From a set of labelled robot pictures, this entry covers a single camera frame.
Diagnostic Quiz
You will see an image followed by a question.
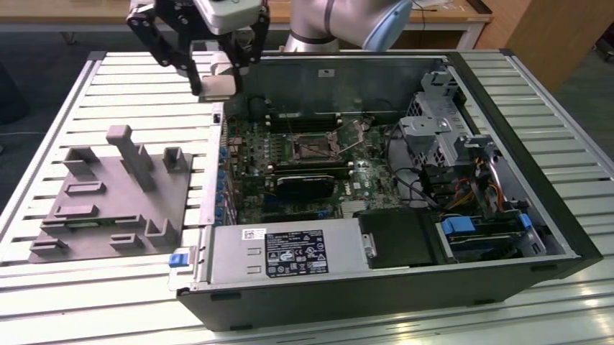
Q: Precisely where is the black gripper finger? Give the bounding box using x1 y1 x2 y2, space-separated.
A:
219 7 271 96
125 6 203 96

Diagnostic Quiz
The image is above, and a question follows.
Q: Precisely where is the silver square CPU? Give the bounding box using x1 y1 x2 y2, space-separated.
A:
198 74 239 102

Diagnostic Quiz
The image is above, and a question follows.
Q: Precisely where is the long RAM slot bank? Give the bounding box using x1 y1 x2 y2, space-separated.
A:
264 111 343 133

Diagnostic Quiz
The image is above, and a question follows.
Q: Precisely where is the CPU socket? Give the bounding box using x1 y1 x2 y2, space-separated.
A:
285 132 343 163

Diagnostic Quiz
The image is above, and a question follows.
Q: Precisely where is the short RAM slot bank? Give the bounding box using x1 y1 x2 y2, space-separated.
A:
273 160 349 173

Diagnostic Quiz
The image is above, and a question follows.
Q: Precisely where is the wooden desk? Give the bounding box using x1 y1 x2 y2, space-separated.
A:
0 0 495 51

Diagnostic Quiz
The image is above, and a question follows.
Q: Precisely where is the metal socket cover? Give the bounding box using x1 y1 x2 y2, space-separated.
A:
345 116 373 138

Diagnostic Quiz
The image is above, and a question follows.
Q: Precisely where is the thin metal locking lever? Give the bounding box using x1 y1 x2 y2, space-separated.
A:
336 121 373 154

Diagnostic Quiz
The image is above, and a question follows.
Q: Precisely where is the black graphics card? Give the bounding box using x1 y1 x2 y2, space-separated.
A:
273 172 337 199

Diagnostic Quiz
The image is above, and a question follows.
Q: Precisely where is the grey parts rack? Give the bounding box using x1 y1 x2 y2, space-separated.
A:
28 124 193 265

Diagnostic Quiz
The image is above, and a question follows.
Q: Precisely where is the green motherboard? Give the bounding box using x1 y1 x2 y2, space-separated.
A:
220 114 417 226

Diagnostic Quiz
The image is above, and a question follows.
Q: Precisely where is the grey metal drive cage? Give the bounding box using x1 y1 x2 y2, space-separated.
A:
397 70 496 170

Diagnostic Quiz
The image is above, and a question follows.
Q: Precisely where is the silver power supply with label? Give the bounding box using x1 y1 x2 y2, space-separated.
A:
190 221 371 288

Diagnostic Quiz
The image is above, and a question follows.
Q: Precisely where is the black disk bay cover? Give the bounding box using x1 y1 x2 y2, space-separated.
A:
352 207 437 270

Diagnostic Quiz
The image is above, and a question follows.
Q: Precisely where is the wooden cabinet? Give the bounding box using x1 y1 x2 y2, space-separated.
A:
479 0 614 96

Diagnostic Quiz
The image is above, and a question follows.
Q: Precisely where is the blue disk carrier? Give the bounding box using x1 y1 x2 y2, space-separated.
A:
439 214 476 237

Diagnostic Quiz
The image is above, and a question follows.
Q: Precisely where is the black open PC case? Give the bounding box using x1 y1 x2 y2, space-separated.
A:
168 49 603 332

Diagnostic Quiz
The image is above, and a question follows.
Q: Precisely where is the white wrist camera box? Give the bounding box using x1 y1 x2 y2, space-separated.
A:
192 0 264 36

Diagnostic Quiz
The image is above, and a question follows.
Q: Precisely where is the black wire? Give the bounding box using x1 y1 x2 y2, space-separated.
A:
391 167 445 210

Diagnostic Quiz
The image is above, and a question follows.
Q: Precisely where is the coloured wire bundle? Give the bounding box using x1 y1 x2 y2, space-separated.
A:
449 178 505 211

